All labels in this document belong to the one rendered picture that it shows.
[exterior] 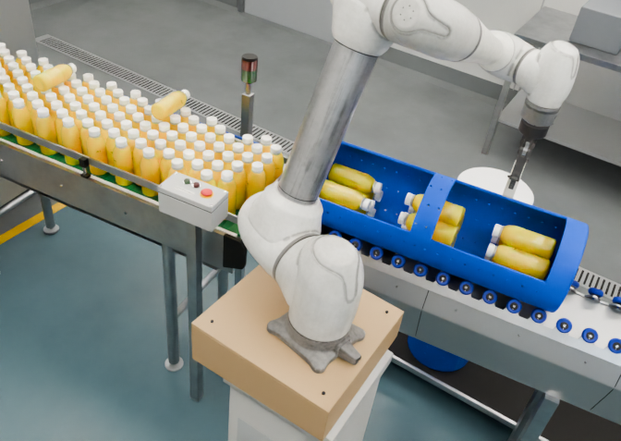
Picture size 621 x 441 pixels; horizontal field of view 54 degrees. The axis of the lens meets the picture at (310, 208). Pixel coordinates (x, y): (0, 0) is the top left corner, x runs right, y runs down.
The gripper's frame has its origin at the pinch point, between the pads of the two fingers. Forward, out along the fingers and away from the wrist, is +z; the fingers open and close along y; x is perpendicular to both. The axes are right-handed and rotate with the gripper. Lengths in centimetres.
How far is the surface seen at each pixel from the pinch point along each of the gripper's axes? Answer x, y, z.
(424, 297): 12.9, -12.5, 43.4
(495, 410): -26, 18, 117
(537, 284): -16.0, -14.1, 20.9
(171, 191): 94, -34, 22
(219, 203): 80, -29, 23
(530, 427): -34, -9, 85
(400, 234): 25.2, -14.0, 21.4
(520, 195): -4.3, 38.8, 27.8
